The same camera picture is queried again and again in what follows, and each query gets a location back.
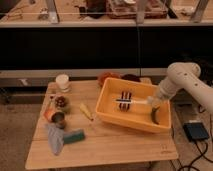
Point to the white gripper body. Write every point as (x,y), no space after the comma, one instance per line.
(153,101)

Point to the yellow plastic tray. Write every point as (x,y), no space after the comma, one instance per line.
(138,115)

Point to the white brush with dark bristles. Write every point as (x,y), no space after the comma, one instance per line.
(128,101)

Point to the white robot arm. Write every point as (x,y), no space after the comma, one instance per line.
(183,75)

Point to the dark striped block in tray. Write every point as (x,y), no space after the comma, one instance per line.
(125,95)

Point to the dark green pepper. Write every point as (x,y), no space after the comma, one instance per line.
(153,115)

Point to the dark brown bowl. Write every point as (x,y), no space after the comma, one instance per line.
(131,77)

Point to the orange ceramic bowl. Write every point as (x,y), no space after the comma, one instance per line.
(102,77)

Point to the teal sponge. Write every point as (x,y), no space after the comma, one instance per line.
(74,136)

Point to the wooden folding table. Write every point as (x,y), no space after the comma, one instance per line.
(105,143)

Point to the small bowl with pinecone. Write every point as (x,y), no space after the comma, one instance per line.
(62,103)

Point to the white cup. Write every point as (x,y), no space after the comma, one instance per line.
(62,81)

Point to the grey cloth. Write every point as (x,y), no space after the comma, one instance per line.
(55,138)

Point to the orange tin can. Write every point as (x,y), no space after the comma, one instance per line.
(56,117)

